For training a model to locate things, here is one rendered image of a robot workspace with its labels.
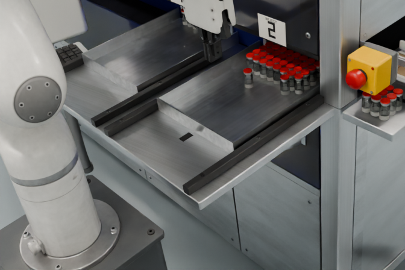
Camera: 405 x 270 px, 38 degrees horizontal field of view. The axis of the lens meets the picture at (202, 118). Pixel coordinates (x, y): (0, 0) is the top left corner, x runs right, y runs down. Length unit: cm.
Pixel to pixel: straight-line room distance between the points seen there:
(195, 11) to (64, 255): 50
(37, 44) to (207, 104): 61
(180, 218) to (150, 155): 112
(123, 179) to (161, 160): 136
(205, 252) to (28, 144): 134
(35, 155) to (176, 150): 39
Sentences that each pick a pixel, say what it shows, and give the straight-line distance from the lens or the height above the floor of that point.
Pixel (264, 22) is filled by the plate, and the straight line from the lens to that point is 137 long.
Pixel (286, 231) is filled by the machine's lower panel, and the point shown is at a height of 36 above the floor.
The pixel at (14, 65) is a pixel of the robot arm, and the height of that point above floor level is 128.
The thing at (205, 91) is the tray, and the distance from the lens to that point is 142.
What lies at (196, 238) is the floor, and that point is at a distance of 227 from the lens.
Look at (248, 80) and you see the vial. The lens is 140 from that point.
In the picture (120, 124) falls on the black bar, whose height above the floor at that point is 90.
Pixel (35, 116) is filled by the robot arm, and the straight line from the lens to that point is 86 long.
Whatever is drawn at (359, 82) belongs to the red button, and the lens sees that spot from 120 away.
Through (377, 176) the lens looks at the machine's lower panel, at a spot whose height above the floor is 57.
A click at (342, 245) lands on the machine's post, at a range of 165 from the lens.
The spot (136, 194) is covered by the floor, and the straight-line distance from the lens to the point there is 250.
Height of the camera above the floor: 166
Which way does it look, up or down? 35 degrees down
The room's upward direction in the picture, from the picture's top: 9 degrees counter-clockwise
